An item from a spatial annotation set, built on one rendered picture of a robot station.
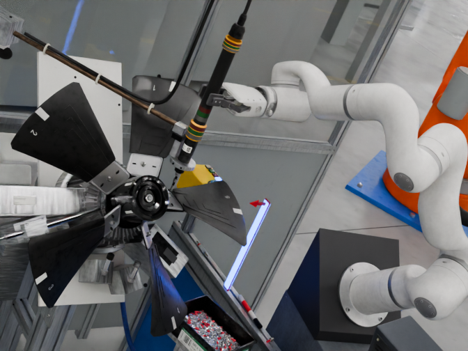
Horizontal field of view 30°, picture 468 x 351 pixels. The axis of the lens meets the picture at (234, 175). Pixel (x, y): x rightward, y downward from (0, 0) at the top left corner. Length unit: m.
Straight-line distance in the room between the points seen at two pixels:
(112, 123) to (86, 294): 0.49
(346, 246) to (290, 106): 0.52
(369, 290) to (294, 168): 1.21
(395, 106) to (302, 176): 1.66
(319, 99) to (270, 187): 1.45
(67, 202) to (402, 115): 0.88
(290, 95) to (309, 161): 1.35
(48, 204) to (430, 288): 0.99
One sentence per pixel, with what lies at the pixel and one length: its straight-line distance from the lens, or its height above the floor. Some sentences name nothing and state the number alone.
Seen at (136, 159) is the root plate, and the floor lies 1.25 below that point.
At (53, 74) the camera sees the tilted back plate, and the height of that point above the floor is 1.32.
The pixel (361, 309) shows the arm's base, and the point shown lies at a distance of 2.59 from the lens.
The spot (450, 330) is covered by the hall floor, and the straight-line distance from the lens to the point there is 5.02.
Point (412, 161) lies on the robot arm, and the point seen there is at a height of 1.63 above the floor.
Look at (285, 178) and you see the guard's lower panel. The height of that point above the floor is 0.82.
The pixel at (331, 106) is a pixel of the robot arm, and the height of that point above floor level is 1.61.
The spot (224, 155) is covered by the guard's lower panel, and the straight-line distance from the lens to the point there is 3.37.
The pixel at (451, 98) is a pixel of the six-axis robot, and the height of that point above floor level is 0.85.
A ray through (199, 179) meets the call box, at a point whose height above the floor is 1.07.
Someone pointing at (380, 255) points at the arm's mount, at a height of 1.13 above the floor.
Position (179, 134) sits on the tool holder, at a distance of 2.25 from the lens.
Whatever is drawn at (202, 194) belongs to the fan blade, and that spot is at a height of 1.18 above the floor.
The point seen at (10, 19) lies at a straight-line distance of 2.44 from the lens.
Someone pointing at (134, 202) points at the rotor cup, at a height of 1.21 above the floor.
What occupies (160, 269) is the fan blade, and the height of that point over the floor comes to 1.05.
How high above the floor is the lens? 2.29
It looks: 25 degrees down
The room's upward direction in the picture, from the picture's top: 24 degrees clockwise
